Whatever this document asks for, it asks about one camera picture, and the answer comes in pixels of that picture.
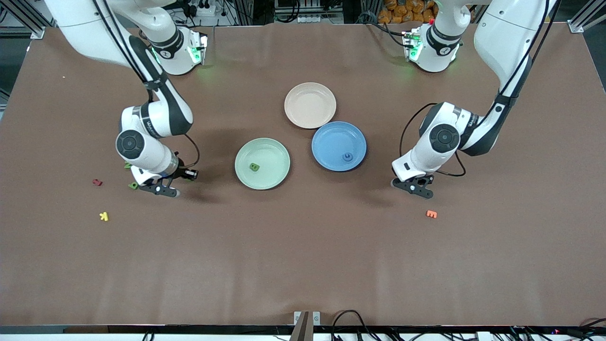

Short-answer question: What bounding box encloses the green plate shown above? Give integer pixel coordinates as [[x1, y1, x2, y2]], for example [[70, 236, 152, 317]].
[[234, 137, 291, 190]]

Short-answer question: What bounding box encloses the blue plate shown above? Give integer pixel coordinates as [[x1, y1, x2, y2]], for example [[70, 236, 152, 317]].
[[311, 121, 367, 172]]

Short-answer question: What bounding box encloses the brown table cover sheet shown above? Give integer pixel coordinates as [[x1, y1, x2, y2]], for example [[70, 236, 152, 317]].
[[0, 21, 606, 328]]

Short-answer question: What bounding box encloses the beige plate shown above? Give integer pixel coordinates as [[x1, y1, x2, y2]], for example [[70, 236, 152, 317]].
[[284, 82, 337, 129]]

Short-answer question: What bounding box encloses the white power strip with plugs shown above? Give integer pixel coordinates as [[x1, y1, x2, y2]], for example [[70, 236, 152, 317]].
[[187, 0, 216, 18]]

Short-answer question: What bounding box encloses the orange fruit net bag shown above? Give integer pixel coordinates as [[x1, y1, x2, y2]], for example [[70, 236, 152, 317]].
[[379, 0, 436, 24]]

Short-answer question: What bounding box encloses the black looped cable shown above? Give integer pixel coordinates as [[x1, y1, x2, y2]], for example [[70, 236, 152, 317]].
[[330, 309, 379, 341]]

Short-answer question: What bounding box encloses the brown mounting post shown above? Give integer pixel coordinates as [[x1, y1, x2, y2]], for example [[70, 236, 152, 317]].
[[289, 311, 314, 341]]

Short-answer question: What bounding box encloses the aluminium frame post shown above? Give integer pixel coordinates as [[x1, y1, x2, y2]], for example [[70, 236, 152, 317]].
[[9, 0, 46, 40], [570, 0, 606, 34]]

